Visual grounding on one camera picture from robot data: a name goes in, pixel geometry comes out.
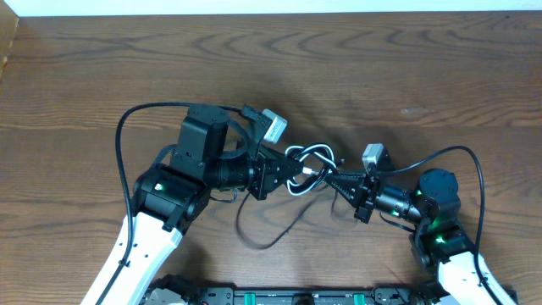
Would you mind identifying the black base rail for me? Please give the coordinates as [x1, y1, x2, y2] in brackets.
[140, 274, 458, 305]

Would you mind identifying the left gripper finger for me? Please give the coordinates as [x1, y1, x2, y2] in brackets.
[271, 169, 302, 191]
[262, 146, 303, 174]

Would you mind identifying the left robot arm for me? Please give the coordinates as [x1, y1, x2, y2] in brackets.
[82, 103, 303, 304]

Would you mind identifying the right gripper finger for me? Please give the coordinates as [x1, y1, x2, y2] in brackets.
[325, 175, 363, 208]
[332, 170, 367, 180]

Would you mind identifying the white USB cable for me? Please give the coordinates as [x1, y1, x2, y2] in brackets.
[285, 145, 336, 197]

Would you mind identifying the thin black cable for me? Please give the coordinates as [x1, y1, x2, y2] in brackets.
[235, 186, 340, 251]

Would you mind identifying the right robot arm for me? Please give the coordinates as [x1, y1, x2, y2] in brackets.
[325, 169, 517, 304]

